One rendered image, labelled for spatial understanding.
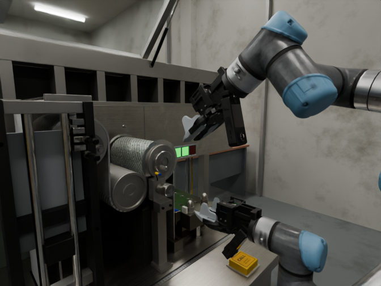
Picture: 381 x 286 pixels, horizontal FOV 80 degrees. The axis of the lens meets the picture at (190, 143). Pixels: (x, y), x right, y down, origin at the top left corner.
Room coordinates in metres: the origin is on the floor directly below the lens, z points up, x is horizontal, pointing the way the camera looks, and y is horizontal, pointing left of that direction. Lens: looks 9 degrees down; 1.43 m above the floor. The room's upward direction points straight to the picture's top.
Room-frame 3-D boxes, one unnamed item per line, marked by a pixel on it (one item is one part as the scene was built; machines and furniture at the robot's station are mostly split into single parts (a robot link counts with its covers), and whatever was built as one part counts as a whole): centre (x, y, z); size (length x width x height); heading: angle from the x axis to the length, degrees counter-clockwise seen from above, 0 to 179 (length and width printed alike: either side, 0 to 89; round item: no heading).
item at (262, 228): (0.54, -0.19, 1.11); 0.08 x 0.05 x 0.08; 135
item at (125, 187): (0.75, 0.27, 1.18); 0.26 x 0.12 x 0.12; 45
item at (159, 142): (0.75, 0.10, 1.25); 0.15 x 0.01 x 0.15; 135
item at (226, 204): (0.60, -0.14, 1.12); 0.12 x 0.08 x 0.09; 45
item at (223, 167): (3.33, -0.12, 0.43); 1.54 x 0.79 x 0.86; 134
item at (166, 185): (0.67, 0.07, 1.18); 0.04 x 0.02 x 0.04; 135
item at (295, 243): (0.48, -0.25, 1.11); 0.11 x 0.08 x 0.09; 45
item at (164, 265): (0.69, 0.10, 1.05); 0.06 x 0.05 x 0.31; 45
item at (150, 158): (0.83, 0.19, 1.25); 0.26 x 0.12 x 0.12; 45
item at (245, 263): (0.70, -0.18, 0.91); 0.07 x 0.07 x 0.02; 45
